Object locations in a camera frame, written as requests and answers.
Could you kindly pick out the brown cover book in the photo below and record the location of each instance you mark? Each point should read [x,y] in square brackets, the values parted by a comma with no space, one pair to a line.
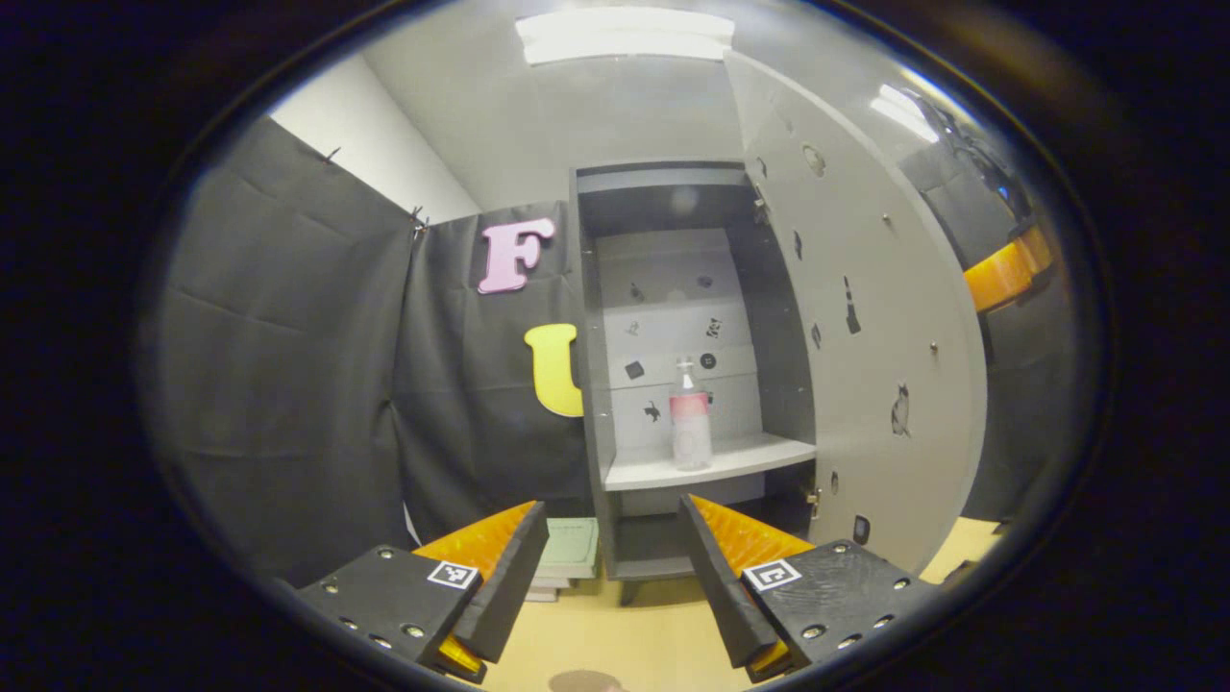
[555,583]

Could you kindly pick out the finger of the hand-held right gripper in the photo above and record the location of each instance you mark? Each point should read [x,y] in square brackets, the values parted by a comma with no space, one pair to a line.
[1004,274]

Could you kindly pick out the small ceiling light panel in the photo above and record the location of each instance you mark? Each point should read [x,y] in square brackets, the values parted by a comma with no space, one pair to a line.
[901,111]

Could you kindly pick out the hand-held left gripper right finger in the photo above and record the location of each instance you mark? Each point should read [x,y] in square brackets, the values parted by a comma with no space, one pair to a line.
[716,586]

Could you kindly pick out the grey cabinet door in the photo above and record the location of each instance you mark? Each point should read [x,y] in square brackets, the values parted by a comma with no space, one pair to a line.
[884,288]

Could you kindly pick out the clear pink label bottle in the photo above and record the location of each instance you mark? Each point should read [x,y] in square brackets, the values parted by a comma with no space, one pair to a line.
[690,423]

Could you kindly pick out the metal cabinet hinge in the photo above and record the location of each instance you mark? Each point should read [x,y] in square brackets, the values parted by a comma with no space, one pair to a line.
[761,207]
[813,502]

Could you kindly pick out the black backdrop cloth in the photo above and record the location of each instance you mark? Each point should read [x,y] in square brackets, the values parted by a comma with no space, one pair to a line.
[288,384]

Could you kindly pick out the grey cabinet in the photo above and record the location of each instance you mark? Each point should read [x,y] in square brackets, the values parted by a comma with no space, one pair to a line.
[673,288]

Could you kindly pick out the large ceiling light panel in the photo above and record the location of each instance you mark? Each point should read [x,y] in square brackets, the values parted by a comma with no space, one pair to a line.
[625,37]

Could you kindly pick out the white cabinet shelf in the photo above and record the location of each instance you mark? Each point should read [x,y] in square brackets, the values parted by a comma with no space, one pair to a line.
[740,459]

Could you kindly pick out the white book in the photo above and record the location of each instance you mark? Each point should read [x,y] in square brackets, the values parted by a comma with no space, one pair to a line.
[543,595]

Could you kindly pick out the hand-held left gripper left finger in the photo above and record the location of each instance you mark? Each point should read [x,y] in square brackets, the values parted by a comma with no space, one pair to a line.
[509,586]

